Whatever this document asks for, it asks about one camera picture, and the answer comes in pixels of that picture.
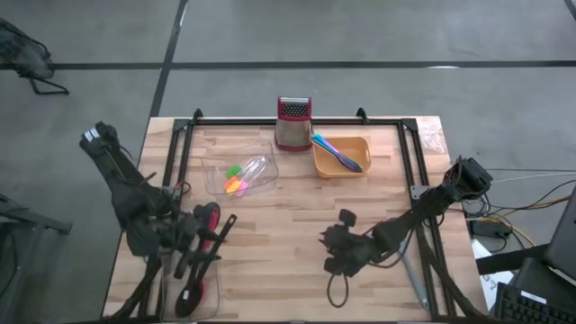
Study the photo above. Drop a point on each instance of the white paper sheet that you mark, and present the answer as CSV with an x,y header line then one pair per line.
x,y
492,288

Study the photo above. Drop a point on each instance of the black power brick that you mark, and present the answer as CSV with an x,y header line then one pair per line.
x,y
490,229

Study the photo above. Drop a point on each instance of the iridescent metal knife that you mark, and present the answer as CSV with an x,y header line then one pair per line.
x,y
348,164

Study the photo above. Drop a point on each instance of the black slotted spoon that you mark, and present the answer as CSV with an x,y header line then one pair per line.
x,y
225,231

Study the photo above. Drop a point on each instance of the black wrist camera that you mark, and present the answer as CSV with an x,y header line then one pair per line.
x,y
347,218
202,214

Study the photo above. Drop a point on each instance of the clear plastic bin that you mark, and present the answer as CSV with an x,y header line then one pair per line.
x,y
216,153
211,310

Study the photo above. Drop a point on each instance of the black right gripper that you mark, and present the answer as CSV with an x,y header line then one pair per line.
x,y
348,246

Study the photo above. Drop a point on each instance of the black mesh chair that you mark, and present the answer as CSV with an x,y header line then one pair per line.
x,y
22,54

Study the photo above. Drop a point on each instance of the yellow plastic bin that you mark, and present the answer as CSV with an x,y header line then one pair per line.
x,y
342,171

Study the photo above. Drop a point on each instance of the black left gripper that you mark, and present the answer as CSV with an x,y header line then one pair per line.
x,y
184,238

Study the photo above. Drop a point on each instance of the grey metal stand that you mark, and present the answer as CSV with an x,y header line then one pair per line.
x,y
27,222

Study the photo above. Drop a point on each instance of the grey blue silicone spoon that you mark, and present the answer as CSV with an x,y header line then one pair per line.
x,y
416,283

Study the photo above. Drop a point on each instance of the black desk bar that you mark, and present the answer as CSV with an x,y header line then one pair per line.
x,y
508,261

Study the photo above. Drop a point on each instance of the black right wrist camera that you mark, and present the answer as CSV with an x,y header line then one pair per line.
x,y
347,218

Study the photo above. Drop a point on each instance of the dark grey laptop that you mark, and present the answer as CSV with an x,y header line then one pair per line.
x,y
564,238

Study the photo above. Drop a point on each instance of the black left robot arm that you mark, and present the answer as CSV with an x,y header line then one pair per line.
x,y
130,198

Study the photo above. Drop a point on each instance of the black computer keyboard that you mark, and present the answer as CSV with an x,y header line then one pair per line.
x,y
531,310

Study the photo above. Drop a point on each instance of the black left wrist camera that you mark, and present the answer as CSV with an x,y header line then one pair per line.
x,y
202,214

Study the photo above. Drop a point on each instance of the black aluminium table frame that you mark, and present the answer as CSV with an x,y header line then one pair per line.
x,y
247,121

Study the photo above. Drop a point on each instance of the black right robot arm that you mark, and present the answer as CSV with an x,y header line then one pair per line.
x,y
432,202

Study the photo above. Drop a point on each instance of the clear plastic wrap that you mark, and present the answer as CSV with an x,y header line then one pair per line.
x,y
431,135

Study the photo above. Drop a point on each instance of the red metal box grater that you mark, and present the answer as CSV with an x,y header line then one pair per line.
x,y
292,135

